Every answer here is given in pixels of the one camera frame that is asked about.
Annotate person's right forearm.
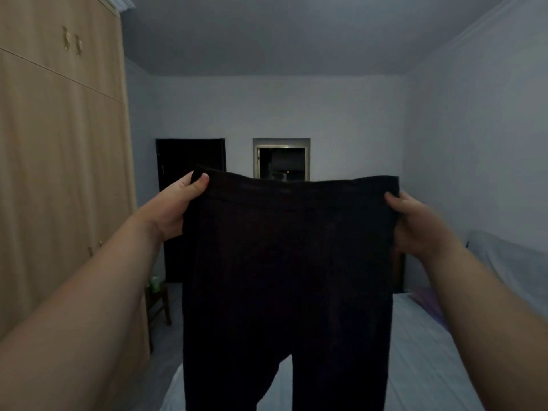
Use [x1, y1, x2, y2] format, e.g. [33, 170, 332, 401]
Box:
[422, 243, 548, 411]

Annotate grey pillow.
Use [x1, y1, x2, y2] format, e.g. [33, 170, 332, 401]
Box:
[466, 230, 548, 315]

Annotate bed with white sheet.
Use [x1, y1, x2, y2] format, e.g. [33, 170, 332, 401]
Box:
[159, 291, 548, 411]

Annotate tall wooden wardrobe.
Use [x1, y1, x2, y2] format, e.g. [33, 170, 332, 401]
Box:
[0, 0, 151, 411]

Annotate person's left hand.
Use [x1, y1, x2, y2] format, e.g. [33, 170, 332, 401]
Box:
[138, 171, 210, 245]

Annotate interior wall window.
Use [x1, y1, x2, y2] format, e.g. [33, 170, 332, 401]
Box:
[252, 138, 311, 182]

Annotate person's left forearm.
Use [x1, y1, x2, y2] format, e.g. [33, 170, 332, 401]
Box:
[0, 215, 164, 411]

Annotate small wooden stool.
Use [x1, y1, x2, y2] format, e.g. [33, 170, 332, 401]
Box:
[145, 283, 173, 353]

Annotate dark door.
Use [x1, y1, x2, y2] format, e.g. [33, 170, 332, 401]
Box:
[155, 138, 227, 284]

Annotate person's right hand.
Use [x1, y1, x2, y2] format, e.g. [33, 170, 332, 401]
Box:
[384, 191, 462, 260]

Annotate black trousers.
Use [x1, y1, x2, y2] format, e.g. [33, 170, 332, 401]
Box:
[182, 166, 402, 411]

